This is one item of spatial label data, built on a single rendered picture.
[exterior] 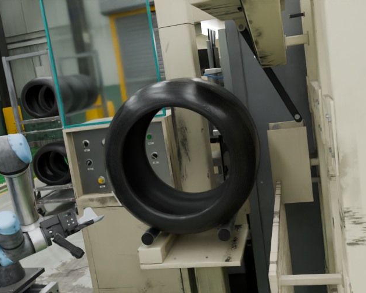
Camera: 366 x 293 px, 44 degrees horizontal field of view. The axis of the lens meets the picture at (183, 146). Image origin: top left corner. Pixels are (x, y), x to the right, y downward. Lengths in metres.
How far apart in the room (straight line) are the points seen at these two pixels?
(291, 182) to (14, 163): 1.06
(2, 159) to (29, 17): 11.37
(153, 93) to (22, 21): 11.72
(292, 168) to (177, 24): 0.73
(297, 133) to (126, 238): 1.09
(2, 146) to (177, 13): 0.84
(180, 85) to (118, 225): 1.07
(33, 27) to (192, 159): 11.26
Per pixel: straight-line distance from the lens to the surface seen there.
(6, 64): 5.50
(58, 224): 1.60
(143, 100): 1.53
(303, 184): 1.81
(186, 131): 1.88
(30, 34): 13.02
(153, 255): 1.66
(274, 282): 1.07
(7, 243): 1.51
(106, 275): 2.53
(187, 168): 1.91
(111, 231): 2.41
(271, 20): 1.33
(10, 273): 2.04
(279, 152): 1.78
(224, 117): 1.48
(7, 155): 1.75
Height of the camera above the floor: 1.47
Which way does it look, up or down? 9 degrees down
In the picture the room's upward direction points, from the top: 8 degrees counter-clockwise
